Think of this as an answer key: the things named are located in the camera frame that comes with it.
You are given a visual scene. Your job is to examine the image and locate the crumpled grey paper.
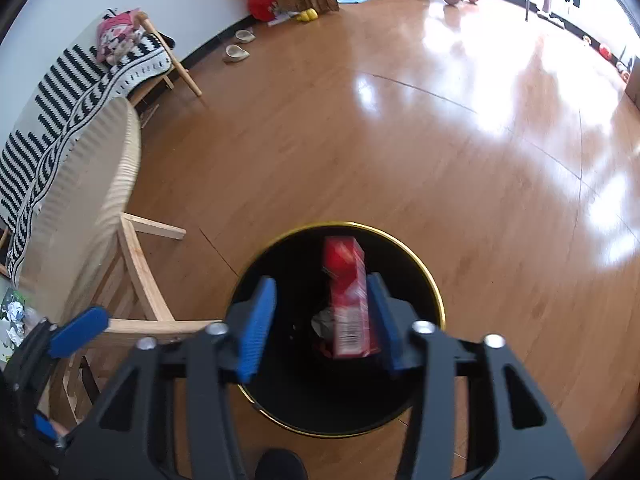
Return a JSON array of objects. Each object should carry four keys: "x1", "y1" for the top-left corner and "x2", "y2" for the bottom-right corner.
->
[{"x1": 311, "y1": 307, "x2": 341, "y2": 356}]

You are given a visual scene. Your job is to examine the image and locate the pink printed cushion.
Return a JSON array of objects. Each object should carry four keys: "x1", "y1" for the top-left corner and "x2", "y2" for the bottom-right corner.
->
[{"x1": 96, "y1": 8, "x2": 146, "y2": 66}]

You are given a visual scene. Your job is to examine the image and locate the black bin with gold rim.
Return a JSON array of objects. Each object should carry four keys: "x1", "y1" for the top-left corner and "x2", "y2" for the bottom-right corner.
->
[{"x1": 227, "y1": 220, "x2": 446, "y2": 438}]

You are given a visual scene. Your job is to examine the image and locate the red carton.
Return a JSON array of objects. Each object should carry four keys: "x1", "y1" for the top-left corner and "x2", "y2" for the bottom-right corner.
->
[{"x1": 320, "y1": 235, "x2": 383, "y2": 359}]

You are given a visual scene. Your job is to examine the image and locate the round wooden table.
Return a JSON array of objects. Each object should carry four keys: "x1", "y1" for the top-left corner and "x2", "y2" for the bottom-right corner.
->
[{"x1": 10, "y1": 95, "x2": 223, "y2": 431}]

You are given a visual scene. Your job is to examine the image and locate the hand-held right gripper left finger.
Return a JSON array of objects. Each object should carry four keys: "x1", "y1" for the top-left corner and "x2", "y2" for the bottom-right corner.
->
[{"x1": 60, "y1": 276, "x2": 278, "y2": 480}]

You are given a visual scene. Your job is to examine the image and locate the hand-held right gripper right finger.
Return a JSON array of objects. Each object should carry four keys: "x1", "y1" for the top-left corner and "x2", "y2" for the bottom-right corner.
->
[{"x1": 366, "y1": 271, "x2": 588, "y2": 480}]

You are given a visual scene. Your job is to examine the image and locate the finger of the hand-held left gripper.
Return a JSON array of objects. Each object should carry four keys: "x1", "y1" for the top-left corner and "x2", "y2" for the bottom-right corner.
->
[
  {"x1": 15, "y1": 400, "x2": 68, "y2": 453},
  {"x1": 9, "y1": 305, "x2": 111, "y2": 396}
]

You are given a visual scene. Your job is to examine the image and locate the blue white wipes packet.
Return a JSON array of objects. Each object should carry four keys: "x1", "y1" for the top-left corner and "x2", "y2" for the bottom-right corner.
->
[{"x1": 0, "y1": 297, "x2": 30, "y2": 348}]

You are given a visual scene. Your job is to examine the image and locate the red bag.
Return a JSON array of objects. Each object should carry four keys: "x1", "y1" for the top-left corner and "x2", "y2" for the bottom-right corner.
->
[{"x1": 248, "y1": 0, "x2": 278, "y2": 22}]

